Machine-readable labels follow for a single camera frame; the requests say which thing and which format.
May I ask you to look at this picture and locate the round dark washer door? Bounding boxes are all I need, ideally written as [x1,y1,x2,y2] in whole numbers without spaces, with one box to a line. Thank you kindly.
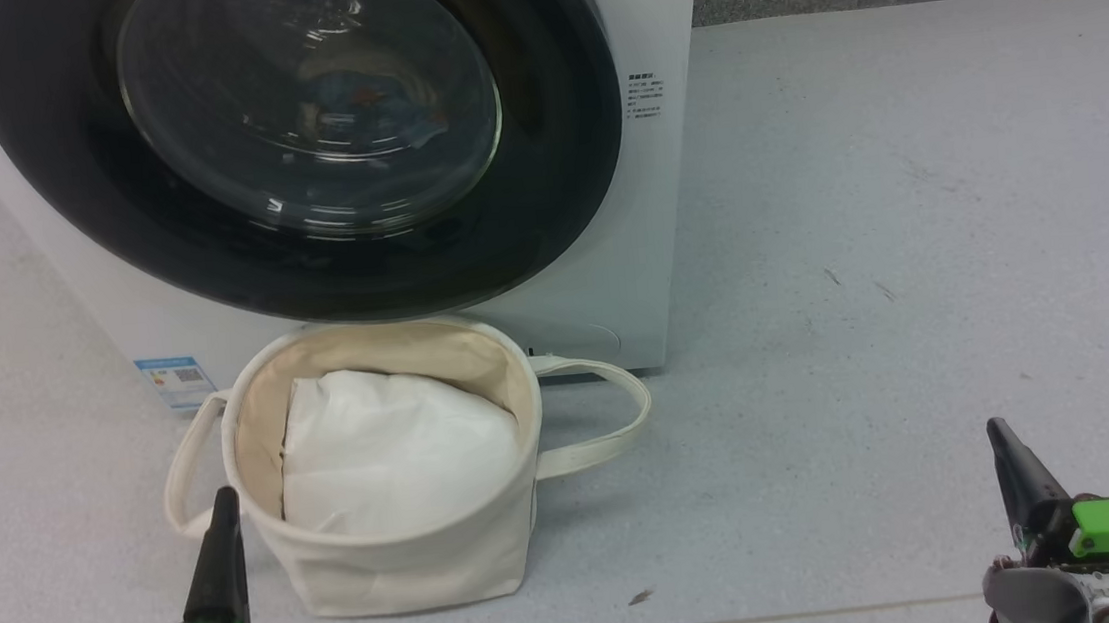
[0,0,640,356]

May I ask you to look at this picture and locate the light blue printed garment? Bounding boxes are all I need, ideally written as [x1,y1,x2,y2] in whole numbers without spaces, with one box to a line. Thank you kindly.
[313,60,456,162]

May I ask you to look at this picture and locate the white front-load washing machine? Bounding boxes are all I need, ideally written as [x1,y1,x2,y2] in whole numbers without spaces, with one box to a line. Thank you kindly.
[0,0,736,431]

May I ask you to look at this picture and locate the cream canvas laundry basket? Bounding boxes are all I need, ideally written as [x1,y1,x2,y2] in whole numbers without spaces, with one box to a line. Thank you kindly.
[150,296,668,623]

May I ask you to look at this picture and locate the blue energy label sticker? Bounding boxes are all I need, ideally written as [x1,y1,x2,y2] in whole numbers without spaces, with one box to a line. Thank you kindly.
[134,353,219,417]

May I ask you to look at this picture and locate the white pillow filler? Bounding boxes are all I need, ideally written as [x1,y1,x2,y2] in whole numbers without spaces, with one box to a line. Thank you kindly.
[271,355,529,549]

